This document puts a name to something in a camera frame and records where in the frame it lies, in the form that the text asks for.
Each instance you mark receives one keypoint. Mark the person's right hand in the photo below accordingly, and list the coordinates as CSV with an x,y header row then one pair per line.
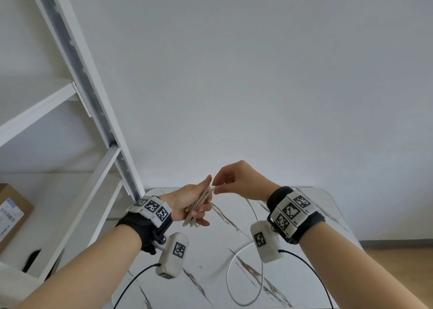
x,y
247,181

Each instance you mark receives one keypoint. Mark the person's left hand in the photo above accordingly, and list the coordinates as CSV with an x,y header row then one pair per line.
x,y
182,198

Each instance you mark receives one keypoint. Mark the person's left thumb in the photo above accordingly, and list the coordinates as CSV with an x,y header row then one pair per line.
x,y
200,221

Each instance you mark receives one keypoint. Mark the person's right thumb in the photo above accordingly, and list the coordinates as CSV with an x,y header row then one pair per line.
x,y
226,189

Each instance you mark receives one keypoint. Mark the person's left forearm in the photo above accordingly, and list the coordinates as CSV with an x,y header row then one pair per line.
x,y
91,268

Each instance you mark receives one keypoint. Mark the person's right forearm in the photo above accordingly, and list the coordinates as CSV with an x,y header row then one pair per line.
x,y
351,271

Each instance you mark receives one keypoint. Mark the white metal shelf rack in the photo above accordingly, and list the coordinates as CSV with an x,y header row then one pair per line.
x,y
101,115

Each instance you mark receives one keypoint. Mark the brown cardboard box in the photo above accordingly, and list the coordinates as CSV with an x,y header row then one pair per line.
x,y
12,214

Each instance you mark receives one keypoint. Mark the white storage bin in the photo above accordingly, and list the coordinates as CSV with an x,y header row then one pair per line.
x,y
17,278

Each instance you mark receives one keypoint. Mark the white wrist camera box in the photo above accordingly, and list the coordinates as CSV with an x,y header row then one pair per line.
x,y
265,242
173,254

